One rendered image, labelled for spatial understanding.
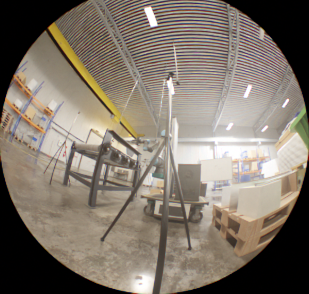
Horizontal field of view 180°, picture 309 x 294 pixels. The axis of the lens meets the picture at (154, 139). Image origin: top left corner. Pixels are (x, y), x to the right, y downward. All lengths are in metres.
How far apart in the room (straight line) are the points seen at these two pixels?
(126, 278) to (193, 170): 1.33
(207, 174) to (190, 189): 4.30
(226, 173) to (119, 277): 5.44
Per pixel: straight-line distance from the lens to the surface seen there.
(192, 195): 1.39
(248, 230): 0.78
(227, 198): 1.30
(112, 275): 0.65
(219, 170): 5.57
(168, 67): 8.56
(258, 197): 0.76
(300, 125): 1.08
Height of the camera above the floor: 0.55
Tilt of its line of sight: 25 degrees up
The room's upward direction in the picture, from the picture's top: 9 degrees clockwise
